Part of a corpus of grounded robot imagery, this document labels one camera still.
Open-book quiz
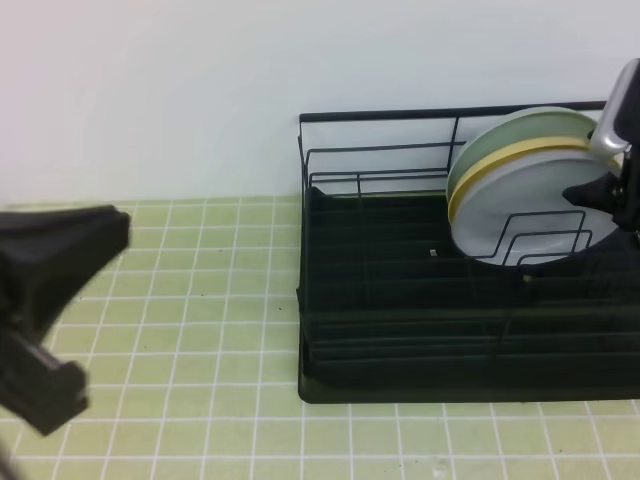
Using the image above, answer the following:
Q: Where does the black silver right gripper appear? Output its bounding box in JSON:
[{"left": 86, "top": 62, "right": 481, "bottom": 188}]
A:
[{"left": 562, "top": 58, "right": 639, "bottom": 231}]

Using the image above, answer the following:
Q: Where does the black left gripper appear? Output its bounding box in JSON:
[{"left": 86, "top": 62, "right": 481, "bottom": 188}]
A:
[{"left": 1, "top": 205, "right": 131, "bottom": 436}]

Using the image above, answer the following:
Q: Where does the grey round plate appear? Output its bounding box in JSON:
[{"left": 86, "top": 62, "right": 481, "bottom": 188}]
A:
[{"left": 449, "top": 149, "right": 621, "bottom": 266}]

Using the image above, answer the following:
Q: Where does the light green round plate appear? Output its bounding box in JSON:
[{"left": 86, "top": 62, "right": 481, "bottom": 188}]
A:
[{"left": 446, "top": 107, "right": 596, "bottom": 198}]

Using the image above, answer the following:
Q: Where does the yellow round plate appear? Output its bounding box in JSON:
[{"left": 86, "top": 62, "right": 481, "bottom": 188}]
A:
[{"left": 448, "top": 136, "right": 622, "bottom": 228}]

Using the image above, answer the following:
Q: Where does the black wire dish rack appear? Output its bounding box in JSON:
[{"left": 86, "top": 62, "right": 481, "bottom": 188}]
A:
[{"left": 294, "top": 100, "right": 640, "bottom": 405}]

